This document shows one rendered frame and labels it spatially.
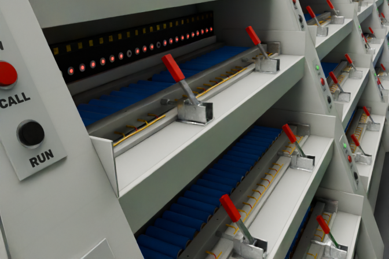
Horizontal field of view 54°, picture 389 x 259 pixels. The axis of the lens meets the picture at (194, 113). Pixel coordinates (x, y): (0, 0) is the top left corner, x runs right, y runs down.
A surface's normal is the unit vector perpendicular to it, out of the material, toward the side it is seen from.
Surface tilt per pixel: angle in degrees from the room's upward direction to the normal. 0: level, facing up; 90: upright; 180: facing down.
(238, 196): 23
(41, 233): 90
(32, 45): 90
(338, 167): 90
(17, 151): 90
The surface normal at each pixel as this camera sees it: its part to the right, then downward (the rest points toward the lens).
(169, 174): 0.87, 0.14
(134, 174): -0.04, -0.94
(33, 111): 0.79, -0.24
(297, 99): -0.48, 0.32
